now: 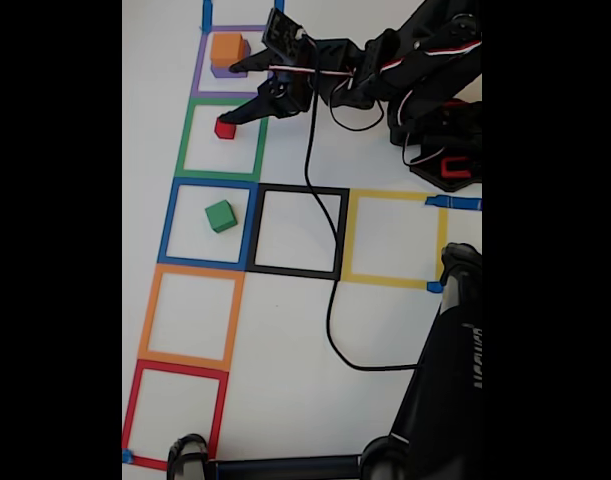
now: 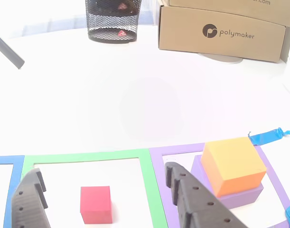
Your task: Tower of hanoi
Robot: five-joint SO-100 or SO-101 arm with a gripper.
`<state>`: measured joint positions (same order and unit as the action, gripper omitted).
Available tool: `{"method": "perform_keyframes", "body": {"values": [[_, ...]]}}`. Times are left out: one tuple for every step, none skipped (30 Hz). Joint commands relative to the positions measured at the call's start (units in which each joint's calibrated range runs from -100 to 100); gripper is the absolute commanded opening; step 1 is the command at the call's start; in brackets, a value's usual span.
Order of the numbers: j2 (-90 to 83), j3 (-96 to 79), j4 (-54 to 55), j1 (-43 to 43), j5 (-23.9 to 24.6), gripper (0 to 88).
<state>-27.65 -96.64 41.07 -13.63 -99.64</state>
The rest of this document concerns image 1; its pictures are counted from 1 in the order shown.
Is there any black gripper camera board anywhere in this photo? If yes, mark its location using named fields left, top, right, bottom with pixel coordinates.
left=262, top=7, right=314, bottom=66

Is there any black square frame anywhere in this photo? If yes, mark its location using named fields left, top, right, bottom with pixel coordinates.
left=244, top=182, right=350, bottom=281

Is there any black camera tripod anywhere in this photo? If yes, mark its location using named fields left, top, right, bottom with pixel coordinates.
left=165, top=242, right=483, bottom=480

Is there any red square frame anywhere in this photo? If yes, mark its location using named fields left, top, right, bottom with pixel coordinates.
left=122, top=358, right=230, bottom=472

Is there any blue square frame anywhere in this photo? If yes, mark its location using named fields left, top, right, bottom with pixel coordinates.
left=157, top=177, right=260, bottom=271

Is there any yellow square frame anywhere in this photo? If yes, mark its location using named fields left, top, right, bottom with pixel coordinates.
left=340, top=188, right=449, bottom=290

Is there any green square frame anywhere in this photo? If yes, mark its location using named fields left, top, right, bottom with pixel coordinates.
left=173, top=97, right=271, bottom=184

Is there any purple cube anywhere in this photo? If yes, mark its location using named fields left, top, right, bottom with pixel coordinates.
left=209, top=42, right=251, bottom=80

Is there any black camera cable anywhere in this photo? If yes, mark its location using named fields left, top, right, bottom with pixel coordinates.
left=302, top=39, right=426, bottom=372

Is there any orange square frame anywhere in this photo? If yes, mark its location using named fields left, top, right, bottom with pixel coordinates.
left=137, top=263, right=246, bottom=372

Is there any green cube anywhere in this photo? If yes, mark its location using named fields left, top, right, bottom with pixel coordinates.
left=204, top=199, right=238, bottom=235

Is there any orange cube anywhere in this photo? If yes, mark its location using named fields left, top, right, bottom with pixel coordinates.
left=209, top=32, right=249, bottom=69

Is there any purple square frame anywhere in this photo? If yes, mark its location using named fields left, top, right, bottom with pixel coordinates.
left=189, top=23, right=279, bottom=100

